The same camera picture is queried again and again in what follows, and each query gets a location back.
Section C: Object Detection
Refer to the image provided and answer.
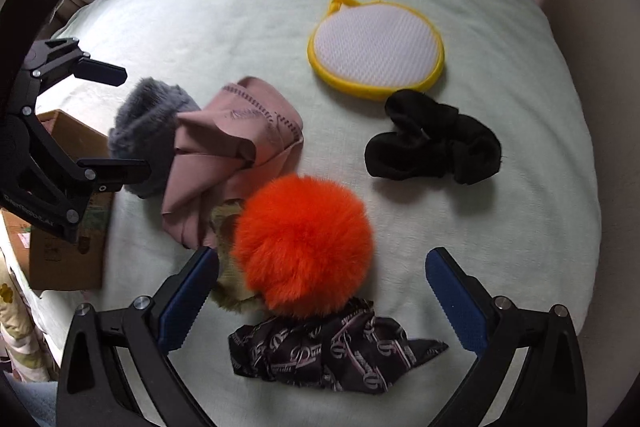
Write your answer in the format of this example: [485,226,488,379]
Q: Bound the olive green fuzzy cloth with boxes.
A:
[207,200,266,312]

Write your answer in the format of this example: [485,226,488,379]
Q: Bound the black patterned scarf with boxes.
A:
[228,298,449,394]

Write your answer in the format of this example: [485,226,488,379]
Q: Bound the black scrunchie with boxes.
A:
[364,89,502,186]

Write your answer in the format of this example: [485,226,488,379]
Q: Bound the yellow-rimmed white mesh pouch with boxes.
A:
[307,0,445,102]

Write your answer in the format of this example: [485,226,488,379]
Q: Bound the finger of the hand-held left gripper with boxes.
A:
[25,38,128,114]
[30,112,152,244]

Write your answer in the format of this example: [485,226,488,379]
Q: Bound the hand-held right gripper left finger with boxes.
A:
[56,247,221,427]

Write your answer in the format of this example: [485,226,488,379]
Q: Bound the grey furry scrunchie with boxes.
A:
[108,77,202,199]

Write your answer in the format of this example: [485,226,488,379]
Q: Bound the pink cloth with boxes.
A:
[161,76,305,250]

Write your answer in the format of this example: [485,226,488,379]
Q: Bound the cardboard box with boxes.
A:
[0,109,114,292]

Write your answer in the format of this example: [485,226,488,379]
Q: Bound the floral printed fabric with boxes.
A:
[0,252,56,382]

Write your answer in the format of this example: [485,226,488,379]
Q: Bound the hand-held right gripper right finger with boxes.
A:
[424,247,587,427]

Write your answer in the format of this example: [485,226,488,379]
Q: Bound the orange fluffy pompom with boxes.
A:
[232,173,375,319]

